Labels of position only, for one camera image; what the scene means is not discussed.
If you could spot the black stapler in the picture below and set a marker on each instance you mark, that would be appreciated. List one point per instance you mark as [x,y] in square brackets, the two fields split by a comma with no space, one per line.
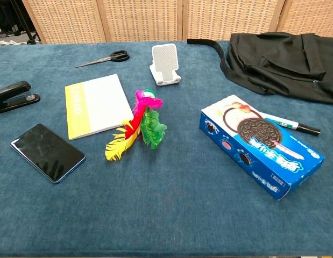
[13,91]

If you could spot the white phone stand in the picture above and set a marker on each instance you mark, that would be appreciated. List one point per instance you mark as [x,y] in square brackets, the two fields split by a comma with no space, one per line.
[164,61]

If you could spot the white and yellow notebook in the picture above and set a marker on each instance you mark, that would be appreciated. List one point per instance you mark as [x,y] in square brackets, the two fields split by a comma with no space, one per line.
[101,104]

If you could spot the colourful feather shuttlecock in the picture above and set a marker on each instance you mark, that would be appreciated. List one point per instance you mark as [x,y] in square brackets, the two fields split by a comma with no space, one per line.
[150,123]

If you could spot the blue table cloth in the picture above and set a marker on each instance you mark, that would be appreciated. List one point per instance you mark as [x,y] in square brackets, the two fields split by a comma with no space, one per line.
[166,215]

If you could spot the blue Oreo cookie box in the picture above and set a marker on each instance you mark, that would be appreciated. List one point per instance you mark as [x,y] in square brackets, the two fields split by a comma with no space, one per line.
[263,150]

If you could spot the wicker folding screen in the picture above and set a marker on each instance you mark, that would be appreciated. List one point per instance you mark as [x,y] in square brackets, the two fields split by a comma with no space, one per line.
[142,18]

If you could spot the black smartphone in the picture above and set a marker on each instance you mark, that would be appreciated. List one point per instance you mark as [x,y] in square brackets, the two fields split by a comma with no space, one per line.
[48,153]

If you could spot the black backpack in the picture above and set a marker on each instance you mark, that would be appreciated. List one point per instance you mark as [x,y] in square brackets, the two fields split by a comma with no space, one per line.
[279,61]

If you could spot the white marker pen black cap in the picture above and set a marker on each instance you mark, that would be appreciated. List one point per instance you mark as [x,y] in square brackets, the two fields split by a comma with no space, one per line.
[303,127]

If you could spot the black tripod stand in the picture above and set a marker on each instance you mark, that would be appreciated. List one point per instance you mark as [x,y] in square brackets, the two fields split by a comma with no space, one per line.
[27,27]

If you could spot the black office chair base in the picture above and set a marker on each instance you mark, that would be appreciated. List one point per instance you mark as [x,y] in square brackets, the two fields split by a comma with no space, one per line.
[5,16]

